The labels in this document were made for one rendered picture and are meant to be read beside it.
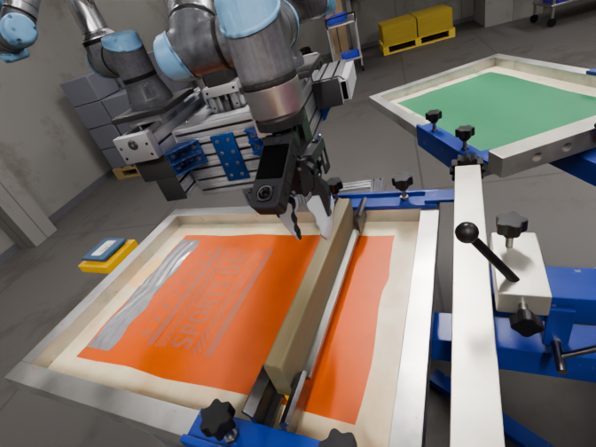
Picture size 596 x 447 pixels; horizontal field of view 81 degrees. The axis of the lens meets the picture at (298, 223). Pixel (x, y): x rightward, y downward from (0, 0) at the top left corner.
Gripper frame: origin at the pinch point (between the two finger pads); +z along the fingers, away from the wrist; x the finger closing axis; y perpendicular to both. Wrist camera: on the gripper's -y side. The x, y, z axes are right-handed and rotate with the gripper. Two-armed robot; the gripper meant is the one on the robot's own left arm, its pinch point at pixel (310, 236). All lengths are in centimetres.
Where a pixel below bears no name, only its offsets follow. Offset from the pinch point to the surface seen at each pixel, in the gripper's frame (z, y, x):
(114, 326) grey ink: 16, -12, 47
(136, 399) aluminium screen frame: 13.3, -25.9, 25.8
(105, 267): 16, 7, 71
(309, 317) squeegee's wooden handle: 8.3, -10.1, -0.9
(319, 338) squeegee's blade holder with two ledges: 12.6, -10.5, -1.7
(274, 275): 16.3, 6.6, 15.2
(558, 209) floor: 110, 163, -74
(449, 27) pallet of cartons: 84, 687, -11
